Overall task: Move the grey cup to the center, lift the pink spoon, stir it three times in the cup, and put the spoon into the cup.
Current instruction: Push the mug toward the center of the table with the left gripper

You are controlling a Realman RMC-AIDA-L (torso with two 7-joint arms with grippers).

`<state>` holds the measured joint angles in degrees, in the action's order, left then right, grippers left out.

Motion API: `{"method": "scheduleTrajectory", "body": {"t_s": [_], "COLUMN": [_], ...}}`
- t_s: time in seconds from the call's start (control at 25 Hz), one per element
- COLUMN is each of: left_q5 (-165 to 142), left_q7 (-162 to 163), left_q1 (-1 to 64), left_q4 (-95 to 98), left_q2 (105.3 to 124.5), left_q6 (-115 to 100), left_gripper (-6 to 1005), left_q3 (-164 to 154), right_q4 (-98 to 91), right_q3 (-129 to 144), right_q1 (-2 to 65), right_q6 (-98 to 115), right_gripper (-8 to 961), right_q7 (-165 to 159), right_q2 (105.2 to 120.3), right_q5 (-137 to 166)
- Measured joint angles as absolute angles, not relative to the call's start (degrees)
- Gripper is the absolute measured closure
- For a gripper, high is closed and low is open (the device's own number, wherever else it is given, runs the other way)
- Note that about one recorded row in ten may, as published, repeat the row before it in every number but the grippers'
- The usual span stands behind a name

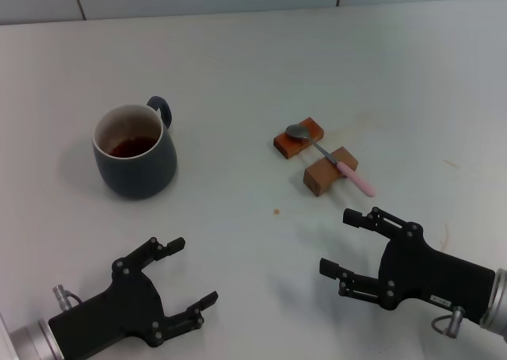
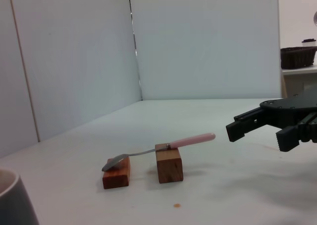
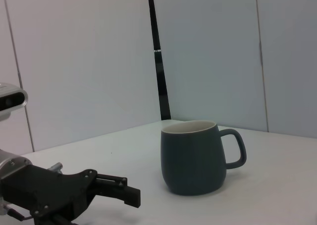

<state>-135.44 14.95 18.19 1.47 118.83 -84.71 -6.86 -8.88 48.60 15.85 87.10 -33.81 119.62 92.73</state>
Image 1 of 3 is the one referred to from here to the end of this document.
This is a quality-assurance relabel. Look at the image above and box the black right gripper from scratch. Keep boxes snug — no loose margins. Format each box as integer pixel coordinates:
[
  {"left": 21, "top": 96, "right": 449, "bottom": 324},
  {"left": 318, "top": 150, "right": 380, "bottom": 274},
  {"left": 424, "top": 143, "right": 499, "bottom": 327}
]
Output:
[{"left": 319, "top": 206, "right": 497, "bottom": 326}]

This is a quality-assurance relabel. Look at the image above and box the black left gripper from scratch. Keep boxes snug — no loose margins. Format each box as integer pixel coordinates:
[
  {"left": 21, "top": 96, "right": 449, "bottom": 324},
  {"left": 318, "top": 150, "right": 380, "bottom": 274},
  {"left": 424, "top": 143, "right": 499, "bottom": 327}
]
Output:
[{"left": 47, "top": 236, "right": 219, "bottom": 358}]

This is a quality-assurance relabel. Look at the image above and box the dark grey ceramic mug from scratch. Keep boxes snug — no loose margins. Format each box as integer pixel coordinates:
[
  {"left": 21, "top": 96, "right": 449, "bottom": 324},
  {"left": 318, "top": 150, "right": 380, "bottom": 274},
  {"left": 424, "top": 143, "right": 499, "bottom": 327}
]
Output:
[{"left": 92, "top": 95, "right": 178, "bottom": 201}]

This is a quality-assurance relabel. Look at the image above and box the pink handled metal spoon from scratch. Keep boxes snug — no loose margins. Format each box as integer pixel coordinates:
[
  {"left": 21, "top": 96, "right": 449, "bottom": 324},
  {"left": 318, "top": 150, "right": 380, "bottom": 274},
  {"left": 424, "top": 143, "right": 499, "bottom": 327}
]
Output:
[{"left": 285, "top": 123, "right": 377, "bottom": 198}]

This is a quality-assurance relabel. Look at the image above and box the light brown arched wooden block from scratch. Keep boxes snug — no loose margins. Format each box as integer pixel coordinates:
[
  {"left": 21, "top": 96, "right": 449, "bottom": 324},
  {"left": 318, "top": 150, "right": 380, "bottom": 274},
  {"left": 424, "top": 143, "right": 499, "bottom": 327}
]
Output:
[{"left": 303, "top": 146, "right": 360, "bottom": 197}]

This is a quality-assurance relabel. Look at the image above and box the reddish brown flat wooden block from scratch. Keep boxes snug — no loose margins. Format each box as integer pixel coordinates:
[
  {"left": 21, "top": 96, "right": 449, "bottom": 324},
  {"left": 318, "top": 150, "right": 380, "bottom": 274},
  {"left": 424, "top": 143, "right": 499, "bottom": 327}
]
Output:
[{"left": 273, "top": 117, "right": 326, "bottom": 161}]

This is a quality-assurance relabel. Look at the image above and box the left gripper cable with plug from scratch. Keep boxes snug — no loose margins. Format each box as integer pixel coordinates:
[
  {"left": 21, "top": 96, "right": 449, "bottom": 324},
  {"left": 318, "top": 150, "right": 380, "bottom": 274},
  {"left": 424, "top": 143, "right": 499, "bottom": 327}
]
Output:
[{"left": 51, "top": 283, "right": 83, "bottom": 312}]

